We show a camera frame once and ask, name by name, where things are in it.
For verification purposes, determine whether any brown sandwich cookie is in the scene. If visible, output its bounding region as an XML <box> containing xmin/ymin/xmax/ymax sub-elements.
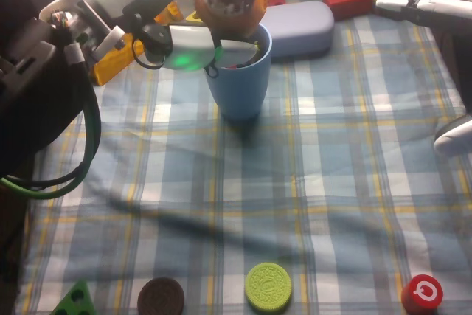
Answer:
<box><xmin>136</xmin><ymin>277</ymin><xmax>186</xmax><ymax>315</ymax></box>

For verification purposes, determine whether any blue plastic cup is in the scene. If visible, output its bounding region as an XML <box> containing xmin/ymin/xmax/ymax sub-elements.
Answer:
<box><xmin>204</xmin><ymin>23</ymin><xmax>273</xmax><ymax>120</ymax></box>

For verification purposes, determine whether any gold bar box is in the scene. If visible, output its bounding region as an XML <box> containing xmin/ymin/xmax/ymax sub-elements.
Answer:
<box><xmin>90</xmin><ymin>0</ymin><xmax>185</xmax><ymax>86</ymax></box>

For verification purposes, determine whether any green triangle block with holes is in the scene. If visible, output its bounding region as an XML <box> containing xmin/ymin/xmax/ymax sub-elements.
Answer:
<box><xmin>49</xmin><ymin>278</ymin><xmax>97</xmax><ymax>315</ymax></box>

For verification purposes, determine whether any green sandwich cookie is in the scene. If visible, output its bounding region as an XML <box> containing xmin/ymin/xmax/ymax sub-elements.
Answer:
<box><xmin>245</xmin><ymin>262</ymin><xmax>293</xmax><ymax>312</ymax></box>

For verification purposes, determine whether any red cylinder block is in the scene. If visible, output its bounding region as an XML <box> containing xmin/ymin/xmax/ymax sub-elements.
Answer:
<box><xmin>400</xmin><ymin>274</ymin><xmax>445</xmax><ymax>311</ymax></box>

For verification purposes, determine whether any chocolate berry tart toy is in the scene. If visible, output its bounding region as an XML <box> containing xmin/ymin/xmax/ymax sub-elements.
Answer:
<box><xmin>194</xmin><ymin>0</ymin><xmax>267</xmax><ymax>38</ymax></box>

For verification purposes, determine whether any lilac glasses case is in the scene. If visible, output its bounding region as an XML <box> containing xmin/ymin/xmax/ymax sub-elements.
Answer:
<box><xmin>257</xmin><ymin>0</ymin><xmax>336</xmax><ymax>60</ymax></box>

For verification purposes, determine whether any blue plaid tablecloth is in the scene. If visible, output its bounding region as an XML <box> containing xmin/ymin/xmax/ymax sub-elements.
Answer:
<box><xmin>16</xmin><ymin>0</ymin><xmax>472</xmax><ymax>315</ymax></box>

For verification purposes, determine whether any red rectangular block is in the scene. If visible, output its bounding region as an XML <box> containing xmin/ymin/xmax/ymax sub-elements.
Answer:
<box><xmin>323</xmin><ymin>0</ymin><xmax>374</xmax><ymax>21</ymax></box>

